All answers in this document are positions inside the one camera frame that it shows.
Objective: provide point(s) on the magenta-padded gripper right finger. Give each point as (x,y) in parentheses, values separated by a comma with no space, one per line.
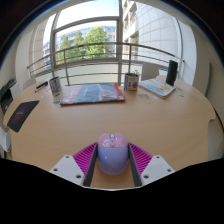
(153,166)

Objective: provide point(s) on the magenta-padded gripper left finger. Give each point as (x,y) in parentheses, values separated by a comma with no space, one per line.
(68,166)

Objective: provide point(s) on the pink and lilac computer mouse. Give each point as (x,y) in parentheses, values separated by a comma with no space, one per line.
(112,156)

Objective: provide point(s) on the black mouse pad red print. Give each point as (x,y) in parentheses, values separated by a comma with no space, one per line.
(22,115)

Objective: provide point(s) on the red and blue magazine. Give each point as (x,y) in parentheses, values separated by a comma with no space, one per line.
(93,94)

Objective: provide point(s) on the light coloured printed booklet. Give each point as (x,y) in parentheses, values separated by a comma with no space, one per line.
(156,87)

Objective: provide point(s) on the blue marker pen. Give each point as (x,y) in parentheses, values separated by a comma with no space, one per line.
(41,89)

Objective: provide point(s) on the blue and white printed can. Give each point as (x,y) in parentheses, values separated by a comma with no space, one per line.
(131,83)

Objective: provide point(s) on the black cylinder speaker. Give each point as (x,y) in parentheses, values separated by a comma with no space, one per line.
(172,72)

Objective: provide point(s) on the metal balcony railing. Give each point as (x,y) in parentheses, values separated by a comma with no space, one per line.
(100,45)

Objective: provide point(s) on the green tree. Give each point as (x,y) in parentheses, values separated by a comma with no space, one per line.
(93,41)

